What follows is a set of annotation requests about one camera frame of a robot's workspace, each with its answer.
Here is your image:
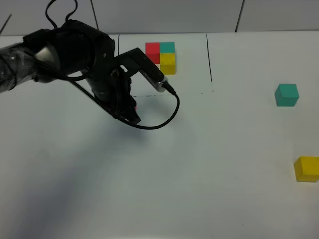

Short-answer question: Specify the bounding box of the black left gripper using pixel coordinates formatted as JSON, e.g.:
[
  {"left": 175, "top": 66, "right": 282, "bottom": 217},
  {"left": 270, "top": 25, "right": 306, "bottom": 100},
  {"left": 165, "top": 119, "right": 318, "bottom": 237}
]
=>
[{"left": 87, "top": 54, "right": 141, "bottom": 124}]

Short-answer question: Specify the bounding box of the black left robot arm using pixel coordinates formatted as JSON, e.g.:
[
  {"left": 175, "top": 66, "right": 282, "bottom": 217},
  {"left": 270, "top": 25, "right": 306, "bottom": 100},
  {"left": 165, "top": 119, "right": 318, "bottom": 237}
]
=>
[{"left": 0, "top": 20, "right": 140, "bottom": 124}]

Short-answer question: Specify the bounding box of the yellow template block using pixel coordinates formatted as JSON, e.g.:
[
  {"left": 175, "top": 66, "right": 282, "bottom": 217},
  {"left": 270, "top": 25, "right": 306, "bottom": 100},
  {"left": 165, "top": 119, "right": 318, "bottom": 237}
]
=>
[{"left": 160, "top": 53, "right": 176, "bottom": 75}]

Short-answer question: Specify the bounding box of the red template block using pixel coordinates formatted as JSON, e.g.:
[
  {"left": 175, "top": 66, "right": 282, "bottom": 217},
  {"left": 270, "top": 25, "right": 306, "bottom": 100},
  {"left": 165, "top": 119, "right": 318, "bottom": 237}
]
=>
[{"left": 145, "top": 42, "right": 160, "bottom": 64}]

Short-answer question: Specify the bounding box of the green template block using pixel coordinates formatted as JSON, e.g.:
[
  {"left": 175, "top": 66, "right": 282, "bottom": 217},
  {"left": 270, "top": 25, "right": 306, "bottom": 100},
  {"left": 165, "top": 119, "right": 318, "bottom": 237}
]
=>
[{"left": 160, "top": 42, "right": 175, "bottom": 53}]

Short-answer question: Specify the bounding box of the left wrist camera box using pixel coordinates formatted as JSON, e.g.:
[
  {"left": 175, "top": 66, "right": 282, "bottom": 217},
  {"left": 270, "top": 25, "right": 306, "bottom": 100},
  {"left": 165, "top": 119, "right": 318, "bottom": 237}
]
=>
[{"left": 115, "top": 48, "right": 171, "bottom": 92}]

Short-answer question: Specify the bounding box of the black left camera cable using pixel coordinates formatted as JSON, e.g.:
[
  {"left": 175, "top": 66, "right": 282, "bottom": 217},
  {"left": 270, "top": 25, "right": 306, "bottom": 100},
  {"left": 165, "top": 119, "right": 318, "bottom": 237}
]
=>
[{"left": 44, "top": 0, "right": 180, "bottom": 130}]

